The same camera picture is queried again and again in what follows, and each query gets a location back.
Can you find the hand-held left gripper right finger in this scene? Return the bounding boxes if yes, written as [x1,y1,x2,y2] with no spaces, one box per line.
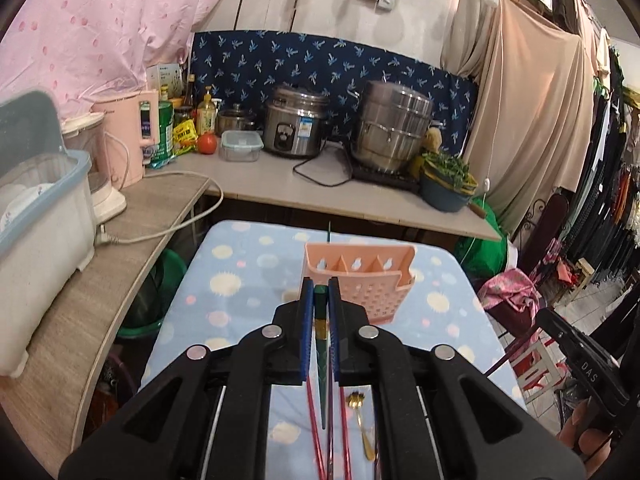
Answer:
[327,277,586,480]

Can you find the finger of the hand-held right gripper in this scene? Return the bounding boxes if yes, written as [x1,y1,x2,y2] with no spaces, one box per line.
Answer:
[537,305,632,416]

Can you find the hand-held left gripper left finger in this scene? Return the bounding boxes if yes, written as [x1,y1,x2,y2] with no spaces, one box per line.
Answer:
[59,277,315,480]

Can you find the pink plastic utensil holder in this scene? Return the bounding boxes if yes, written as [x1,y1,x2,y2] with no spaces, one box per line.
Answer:
[299,242,417,324]

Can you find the person's right hand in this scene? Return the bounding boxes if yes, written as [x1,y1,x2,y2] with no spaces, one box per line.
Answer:
[559,400,623,467]

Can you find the red plastic stool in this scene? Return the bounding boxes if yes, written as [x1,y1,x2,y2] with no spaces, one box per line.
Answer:
[510,337,571,403]

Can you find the gold spoon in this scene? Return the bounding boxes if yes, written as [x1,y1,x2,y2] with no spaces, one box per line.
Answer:
[346,392,376,461]

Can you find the blue planet-print blanket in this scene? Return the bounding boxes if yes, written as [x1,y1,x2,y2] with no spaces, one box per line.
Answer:
[137,220,528,480]

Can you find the pink floral cloth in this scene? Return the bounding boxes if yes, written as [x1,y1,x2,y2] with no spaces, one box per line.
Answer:
[477,267,543,318]

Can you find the red chopstick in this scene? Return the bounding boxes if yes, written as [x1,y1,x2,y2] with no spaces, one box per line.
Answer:
[340,385,352,480]
[325,310,335,480]
[306,384,327,480]

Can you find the beige counter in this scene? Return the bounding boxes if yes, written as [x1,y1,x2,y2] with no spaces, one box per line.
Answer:
[172,147,501,242]

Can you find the hanging clothes rack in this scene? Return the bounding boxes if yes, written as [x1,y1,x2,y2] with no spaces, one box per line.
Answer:
[550,0,640,311]

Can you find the green plastic basin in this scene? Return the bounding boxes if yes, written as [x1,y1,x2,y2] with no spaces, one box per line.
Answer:
[117,249,188,341]

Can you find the green plastic bag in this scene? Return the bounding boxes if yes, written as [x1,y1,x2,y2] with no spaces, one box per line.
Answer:
[452,207,511,268]

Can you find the black induction cooker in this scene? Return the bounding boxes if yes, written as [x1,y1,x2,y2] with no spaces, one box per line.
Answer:
[350,162,421,193]

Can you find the blue bowl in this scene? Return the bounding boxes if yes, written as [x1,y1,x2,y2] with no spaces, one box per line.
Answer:
[419,160,479,212]

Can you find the glass food container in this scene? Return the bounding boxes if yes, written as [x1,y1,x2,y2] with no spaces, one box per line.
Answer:
[219,130,264,162]

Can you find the leafy greens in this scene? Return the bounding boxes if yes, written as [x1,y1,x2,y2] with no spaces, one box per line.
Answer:
[424,151,476,186]

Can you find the steel rice cooker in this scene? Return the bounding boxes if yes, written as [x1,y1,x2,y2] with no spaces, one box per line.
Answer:
[262,83,331,158]

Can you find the grey wood-grain counter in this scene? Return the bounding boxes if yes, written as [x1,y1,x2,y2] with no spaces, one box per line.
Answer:
[0,172,211,461]

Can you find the large steel steamer pot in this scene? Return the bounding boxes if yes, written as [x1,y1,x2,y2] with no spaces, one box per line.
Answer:
[348,80,446,173]

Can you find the small lidded steel pot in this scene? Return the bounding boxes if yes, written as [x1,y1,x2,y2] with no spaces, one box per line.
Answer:
[216,104,258,136]

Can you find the yellow snack packet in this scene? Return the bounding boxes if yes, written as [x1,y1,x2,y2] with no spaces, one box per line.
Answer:
[172,120,198,153]

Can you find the yellow oil bottle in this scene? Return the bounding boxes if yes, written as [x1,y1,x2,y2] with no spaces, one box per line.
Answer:
[196,87,218,136]

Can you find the green tin can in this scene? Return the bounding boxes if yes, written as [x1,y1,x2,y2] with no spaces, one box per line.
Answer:
[150,101,176,168]

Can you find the beige curtain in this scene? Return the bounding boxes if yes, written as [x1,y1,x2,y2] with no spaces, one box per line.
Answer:
[440,0,598,241]

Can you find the white dish storage box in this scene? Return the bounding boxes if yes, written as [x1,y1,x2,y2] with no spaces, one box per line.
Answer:
[0,91,97,378]

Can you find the pink electric kettle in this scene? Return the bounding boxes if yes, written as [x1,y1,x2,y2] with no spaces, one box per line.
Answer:
[91,89,162,191]

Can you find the navy leaf-print cloth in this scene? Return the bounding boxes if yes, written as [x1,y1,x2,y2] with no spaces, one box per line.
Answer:
[189,30,478,156]

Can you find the white and green carton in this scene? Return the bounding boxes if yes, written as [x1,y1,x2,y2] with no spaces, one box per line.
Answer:
[146,62,185,101]

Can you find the pink dotted sheet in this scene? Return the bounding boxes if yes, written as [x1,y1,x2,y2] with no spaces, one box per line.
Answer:
[0,0,261,126]

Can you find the black power cord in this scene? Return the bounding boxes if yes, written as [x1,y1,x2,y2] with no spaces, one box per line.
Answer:
[292,140,353,187]

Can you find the white power cord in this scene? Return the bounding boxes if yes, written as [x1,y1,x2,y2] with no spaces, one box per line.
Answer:
[95,170,224,247]

